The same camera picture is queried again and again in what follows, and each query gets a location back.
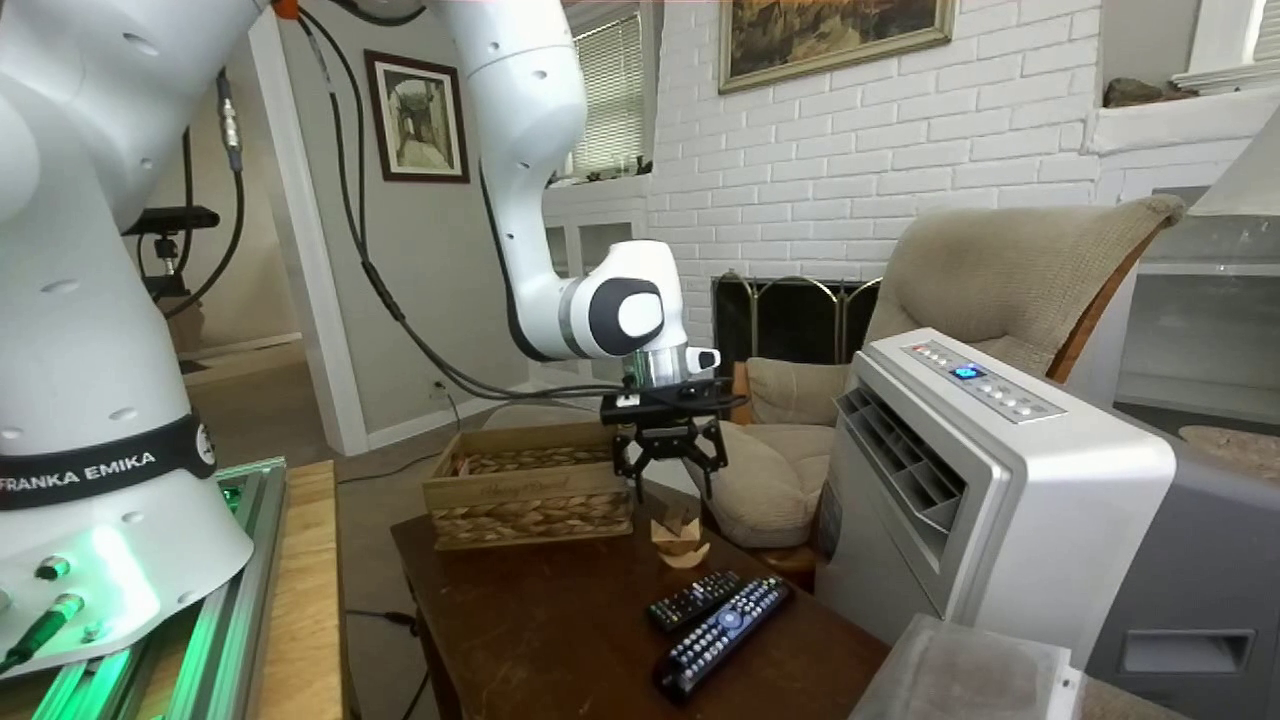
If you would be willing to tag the white framed window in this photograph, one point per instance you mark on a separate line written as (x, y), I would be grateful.
(1227, 33)
(621, 94)

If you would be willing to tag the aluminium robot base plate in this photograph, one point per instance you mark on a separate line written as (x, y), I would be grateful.
(224, 602)

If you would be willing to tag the gold framed landscape painting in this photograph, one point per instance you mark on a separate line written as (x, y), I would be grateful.
(832, 33)

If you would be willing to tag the table lamp smooth white shade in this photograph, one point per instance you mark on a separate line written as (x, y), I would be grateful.
(1254, 183)

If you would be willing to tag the small dark framed picture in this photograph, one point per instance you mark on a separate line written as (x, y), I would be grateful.
(419, 119)

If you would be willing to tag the dark wood side table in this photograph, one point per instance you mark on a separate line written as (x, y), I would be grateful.
(535, 624)

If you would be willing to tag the woven rectangular basket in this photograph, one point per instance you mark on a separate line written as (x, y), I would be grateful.
(535, 513)

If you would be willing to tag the grey bin with pale lid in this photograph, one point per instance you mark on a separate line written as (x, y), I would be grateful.
(960, 674)

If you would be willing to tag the white portable air conditioner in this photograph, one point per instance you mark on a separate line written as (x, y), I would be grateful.
(1041, 521)

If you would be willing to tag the short black remote control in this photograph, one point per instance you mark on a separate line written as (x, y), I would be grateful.
(689, 602)

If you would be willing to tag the black camera on tripod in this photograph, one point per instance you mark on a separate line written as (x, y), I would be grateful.
(164, 222)

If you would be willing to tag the light wood workbench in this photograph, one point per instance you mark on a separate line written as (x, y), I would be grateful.
(304, 602)

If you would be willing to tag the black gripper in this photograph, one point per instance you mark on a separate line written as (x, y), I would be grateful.
(664, 442)

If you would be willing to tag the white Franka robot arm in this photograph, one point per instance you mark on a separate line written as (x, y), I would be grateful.
(81, 264)

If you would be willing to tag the long black remote control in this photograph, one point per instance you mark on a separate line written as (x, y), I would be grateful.
(724, 635)

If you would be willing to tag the pale wooden base block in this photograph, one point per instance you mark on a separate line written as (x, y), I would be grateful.
(686, 557)

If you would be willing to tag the brass framed fireplace screen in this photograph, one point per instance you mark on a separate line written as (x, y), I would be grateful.
(784, 322)

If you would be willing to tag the beige recliner armchair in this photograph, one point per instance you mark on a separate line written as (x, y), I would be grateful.
(984, 264)

